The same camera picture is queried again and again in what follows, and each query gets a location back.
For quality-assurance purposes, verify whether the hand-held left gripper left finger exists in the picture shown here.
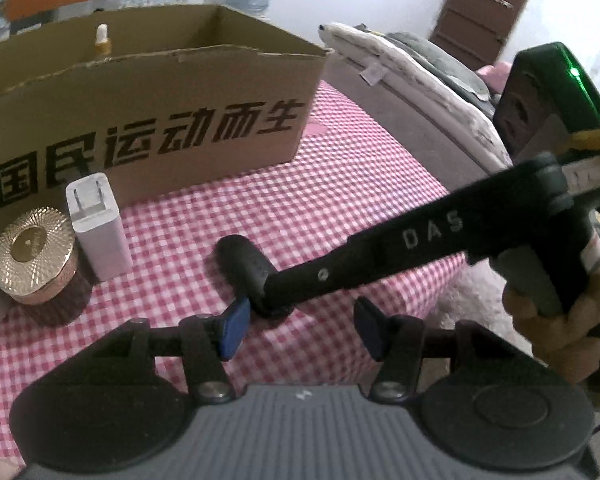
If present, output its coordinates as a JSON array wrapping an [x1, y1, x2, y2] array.
[[87, 297, 253, 403]]

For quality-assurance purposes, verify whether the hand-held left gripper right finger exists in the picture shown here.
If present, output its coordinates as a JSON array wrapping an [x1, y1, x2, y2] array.
[[354, 296, 536, 403]]

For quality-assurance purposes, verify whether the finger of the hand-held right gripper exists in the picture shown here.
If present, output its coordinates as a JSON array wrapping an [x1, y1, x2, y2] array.
[[262, 152, 578, 313]]

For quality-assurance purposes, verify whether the black cylinder case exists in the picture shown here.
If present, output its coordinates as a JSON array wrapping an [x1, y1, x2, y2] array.
[[215, 235, 296, 318]]

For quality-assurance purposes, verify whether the brown cardboard box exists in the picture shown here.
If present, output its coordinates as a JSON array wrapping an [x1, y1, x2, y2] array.
[[0, 4, 333, 233]]

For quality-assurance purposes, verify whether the green dropper bottle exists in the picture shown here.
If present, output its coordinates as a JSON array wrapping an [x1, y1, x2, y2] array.
[[94, 24, 112, 56]]

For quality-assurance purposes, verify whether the person's right hand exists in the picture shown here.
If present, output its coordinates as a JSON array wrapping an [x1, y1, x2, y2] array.
[[502, 255, 600, 396]]

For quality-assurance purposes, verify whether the pink plush toy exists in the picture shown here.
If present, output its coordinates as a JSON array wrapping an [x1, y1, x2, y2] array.
[[475, 62, 513, 93]]

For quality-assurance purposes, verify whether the grey folded blanket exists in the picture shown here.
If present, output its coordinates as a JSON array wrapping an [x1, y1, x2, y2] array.
[[385, 30, 496, 103]]

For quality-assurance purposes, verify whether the brown wooden door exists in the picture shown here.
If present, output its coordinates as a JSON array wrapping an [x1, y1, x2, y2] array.
[[430, 0, 538, 68]]

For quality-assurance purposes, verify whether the white plug charger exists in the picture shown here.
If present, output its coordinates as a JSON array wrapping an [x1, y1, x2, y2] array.
[[65, 172, 133, 281]]

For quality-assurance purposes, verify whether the gold lidded cosmetic jar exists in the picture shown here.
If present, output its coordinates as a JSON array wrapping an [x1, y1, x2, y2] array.
[[0, 207, 93, 306]]

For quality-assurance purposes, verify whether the yellow strap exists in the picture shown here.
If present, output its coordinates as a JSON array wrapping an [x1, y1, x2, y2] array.
[[562, 127, 600, 151]]

